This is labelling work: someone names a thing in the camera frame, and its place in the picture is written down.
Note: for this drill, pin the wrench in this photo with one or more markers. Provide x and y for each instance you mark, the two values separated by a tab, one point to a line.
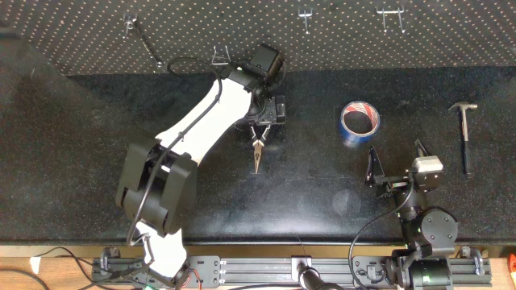
146	43

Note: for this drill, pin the black pegboard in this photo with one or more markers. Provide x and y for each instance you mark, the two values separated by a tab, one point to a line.
443	44

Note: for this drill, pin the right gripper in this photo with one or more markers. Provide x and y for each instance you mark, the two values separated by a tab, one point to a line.
393	182

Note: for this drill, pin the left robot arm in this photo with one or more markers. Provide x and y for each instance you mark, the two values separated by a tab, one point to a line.
209	121

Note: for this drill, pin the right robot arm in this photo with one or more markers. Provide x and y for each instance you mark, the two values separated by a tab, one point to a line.
435	231

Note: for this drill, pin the double metal hook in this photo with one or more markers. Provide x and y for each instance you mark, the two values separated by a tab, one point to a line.
390	12

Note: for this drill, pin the mounting rail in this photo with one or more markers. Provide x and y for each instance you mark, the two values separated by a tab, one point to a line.
250	270

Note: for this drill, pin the roll of blue tape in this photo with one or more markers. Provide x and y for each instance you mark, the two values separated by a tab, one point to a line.
351	135

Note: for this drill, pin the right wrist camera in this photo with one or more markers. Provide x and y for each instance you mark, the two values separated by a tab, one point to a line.
426	164

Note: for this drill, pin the needle-nose pliers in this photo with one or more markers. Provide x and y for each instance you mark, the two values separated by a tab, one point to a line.
257	151

